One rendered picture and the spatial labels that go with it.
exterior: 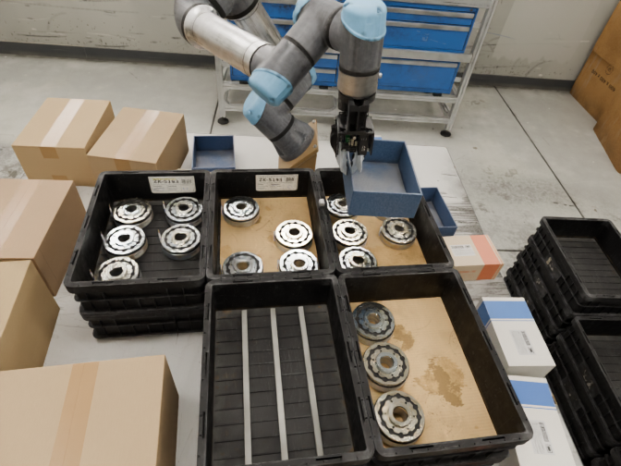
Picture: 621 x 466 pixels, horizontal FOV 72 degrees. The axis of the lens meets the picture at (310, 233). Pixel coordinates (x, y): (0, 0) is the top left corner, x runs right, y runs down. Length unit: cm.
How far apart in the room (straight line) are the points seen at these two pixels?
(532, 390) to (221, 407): 70
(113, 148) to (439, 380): 117
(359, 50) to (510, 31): 349
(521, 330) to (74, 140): 145
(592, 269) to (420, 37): 176
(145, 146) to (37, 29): 293
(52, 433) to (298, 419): 44
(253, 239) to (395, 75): 213
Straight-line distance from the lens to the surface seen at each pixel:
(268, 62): 83
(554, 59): 452
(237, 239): 119
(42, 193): 142
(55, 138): 163
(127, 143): 154
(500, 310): 126
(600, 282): 199
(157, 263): 117
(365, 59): 79
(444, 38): 309
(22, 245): 128
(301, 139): 147
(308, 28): 84
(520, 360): 119
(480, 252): 139
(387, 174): 107
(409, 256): 122
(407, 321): 108
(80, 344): 124
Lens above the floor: 170
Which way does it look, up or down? 46 degrees down
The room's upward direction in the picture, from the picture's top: 7 degrees clockwise
